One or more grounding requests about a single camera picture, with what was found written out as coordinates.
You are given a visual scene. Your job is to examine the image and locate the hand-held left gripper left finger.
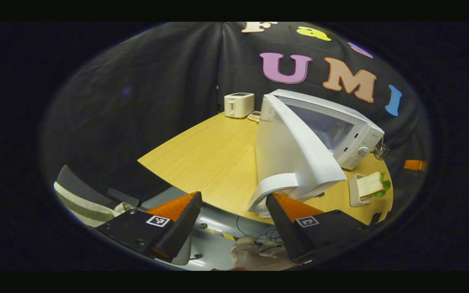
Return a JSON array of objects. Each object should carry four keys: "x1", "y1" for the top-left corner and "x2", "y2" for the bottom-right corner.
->
[{"x1": 96, "y1": 191, "x2": 203, "y2": 263}]

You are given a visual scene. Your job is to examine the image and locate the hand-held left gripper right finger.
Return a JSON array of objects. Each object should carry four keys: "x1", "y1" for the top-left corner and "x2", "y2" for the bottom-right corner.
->
[{"x1": 265, "y1": 193, "x2": 377, "y2": 264}]

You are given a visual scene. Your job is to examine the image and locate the sandwich with green lettuce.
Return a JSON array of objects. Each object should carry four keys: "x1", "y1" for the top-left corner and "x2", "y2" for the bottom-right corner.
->
[{"x1": 357, "y1": 171, "x2": 392, "y2": 200}]

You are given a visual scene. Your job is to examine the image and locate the white microwave oven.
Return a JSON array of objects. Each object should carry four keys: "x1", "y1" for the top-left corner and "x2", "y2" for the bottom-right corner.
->
[{"x1": 248, "y1": 89, "x2": 386, "y2": 218}]

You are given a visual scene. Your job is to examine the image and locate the glass jar with stick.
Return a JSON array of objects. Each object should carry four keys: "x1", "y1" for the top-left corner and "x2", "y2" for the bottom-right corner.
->
[{"x1": 373, "y1": 138, "x2": 390, "y2": 160}]

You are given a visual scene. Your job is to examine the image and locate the person's leg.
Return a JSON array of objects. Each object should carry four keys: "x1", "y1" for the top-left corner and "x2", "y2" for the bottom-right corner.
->
[{"x1": 230, "y1": 243, "x2": 298, "y2": 271}]

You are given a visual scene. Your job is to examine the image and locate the white plastic tray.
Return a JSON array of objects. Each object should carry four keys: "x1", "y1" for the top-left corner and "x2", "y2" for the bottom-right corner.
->
[{"x1": 348, "y1": 174, "x2": 373, "y2": 208}]

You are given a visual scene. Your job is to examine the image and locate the striped cloth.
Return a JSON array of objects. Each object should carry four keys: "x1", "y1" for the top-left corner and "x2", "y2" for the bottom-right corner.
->
[{"x1": 53, "y1": 182, "x2": 134, "y2": 228}]

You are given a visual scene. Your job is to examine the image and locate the cream toaster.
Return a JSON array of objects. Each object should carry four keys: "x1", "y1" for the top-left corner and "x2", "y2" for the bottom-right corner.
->
[{"x1": 224, "y1": 92, "x2": 255, "y2": 119}]

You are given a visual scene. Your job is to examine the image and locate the black floor cables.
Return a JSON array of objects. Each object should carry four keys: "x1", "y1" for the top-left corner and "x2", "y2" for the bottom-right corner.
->
[{"x1": 234, "y1": 216, "x2": 285, "y2": 247}]

